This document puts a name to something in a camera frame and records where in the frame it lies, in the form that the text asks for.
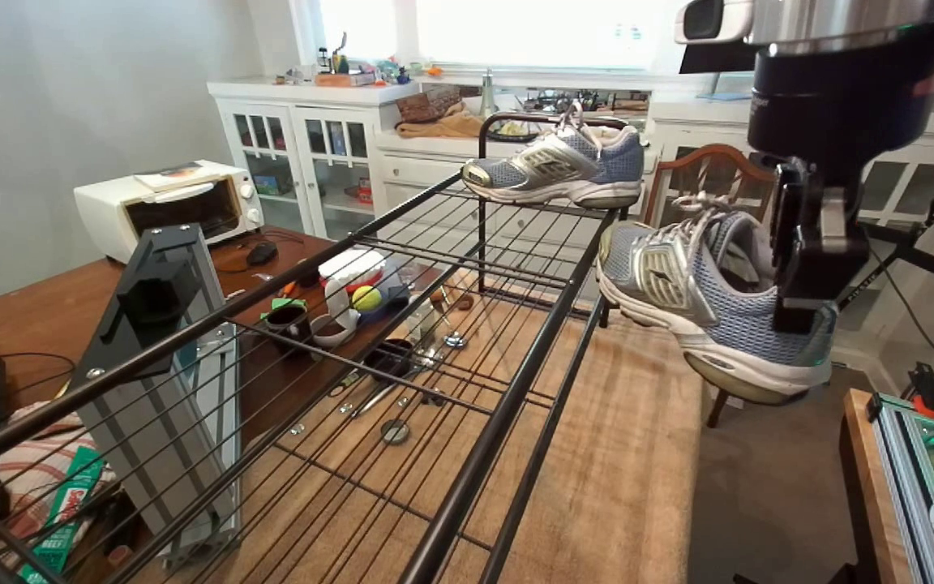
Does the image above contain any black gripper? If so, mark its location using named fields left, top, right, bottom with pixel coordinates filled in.
left=742, top=21, right=934, bottom=337

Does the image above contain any grey blue white sneaker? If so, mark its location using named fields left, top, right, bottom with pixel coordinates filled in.
left=594, top=208, right=844, bottom=410
left=461, top=115, right=648, bottom=211

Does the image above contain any black metal shoe rack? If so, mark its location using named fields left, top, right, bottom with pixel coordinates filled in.
left=0, top=112, right=643, bottom=584

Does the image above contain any white low dresser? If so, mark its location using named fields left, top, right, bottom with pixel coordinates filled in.
left=371, top=127, right=492, bottom=220

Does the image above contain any yellow green tennis ball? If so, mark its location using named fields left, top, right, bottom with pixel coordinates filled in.
left=348, top=282, right=389, bottom=319

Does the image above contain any white plastic container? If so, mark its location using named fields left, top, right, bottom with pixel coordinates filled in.
left=317, top=242, right=389, bottom=292

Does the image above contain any black mug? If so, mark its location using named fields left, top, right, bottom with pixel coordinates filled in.
left=260, top=300, right=316, bottom=343

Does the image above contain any white glass-door cabinet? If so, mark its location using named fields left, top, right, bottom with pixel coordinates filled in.
left=205, top=74, right=428, bottom=242

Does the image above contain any black computer mouse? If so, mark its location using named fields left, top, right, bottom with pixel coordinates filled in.
left=243, top=239, right=281, bottom=268

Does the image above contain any grey angled metal stand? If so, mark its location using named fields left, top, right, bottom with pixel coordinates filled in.
left=66, top=225, right=249, bottom=571

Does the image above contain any white toaster oven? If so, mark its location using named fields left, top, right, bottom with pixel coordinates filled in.
left=70, top=160, right=265, bottom=268

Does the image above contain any green cardboard box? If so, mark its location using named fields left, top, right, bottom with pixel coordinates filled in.
left=15, top=445, right=109, bottom=584

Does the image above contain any pink striped cloth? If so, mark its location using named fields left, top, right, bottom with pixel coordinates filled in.
left=0, top=396, right=118, bottom=557

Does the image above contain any aluminium rail frame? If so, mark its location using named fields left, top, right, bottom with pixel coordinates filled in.
left=866, top=391, right=934, bottom=584

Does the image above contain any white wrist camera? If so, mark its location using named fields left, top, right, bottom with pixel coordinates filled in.
left=676, top=0, right=760, bottom=51

